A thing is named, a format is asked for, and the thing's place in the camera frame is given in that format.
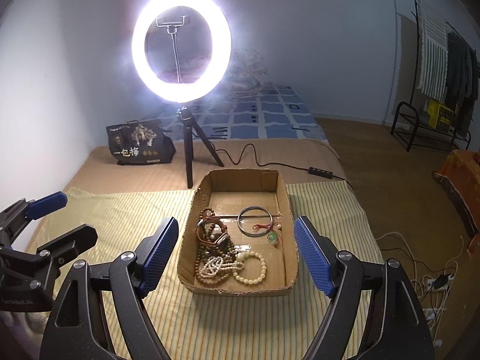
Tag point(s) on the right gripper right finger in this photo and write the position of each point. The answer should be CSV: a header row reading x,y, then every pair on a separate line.
x,y
395,327

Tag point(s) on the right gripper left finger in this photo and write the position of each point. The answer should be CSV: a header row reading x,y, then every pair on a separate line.
x,y
77,325

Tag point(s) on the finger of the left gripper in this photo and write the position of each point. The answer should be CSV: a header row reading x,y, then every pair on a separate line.
x,y
60,250
17,216

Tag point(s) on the brown leather strap watch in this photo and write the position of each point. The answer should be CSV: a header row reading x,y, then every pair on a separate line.
x,y
211,232

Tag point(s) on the red cord jade pendant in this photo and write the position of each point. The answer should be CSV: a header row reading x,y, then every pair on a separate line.
x,y
271,231

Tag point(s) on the thin dark bangle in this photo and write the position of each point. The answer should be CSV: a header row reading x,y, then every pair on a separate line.
x,y
241,217

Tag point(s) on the white power strip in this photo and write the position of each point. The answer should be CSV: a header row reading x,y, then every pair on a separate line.
x,y
441,283

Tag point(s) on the black snack bag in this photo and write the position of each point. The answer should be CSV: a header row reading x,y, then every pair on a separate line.
x,y
140,143

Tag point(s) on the cardboard box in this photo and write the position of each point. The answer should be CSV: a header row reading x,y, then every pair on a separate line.
x,y
246,266

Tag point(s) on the black tripod stand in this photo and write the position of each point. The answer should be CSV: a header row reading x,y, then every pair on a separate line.
x,y
184,114

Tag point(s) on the orange covered stool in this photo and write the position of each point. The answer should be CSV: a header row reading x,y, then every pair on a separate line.
x,y
459,177

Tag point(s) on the tan bed sheet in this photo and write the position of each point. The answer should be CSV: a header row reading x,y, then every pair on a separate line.
x,y
100,173

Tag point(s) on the blue checkered mattress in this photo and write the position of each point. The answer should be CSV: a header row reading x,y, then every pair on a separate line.
x,y
276,111

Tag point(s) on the yellow box on rack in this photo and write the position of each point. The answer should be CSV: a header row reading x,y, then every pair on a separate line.
x,y
440,117

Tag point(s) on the black metal clothes rack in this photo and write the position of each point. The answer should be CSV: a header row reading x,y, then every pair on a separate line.
x,y
410,118

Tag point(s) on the folded floral quilt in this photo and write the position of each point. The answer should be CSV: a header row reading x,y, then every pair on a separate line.
x,y
244,76

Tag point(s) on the striped hanging towel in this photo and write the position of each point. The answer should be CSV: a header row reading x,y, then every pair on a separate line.
x,y
433,31

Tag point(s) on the dark hanging garment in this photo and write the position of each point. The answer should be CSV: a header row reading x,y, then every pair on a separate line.
x,y
462,82

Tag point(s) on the white ring light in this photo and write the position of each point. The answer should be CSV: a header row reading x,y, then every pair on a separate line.
x,y
221,46

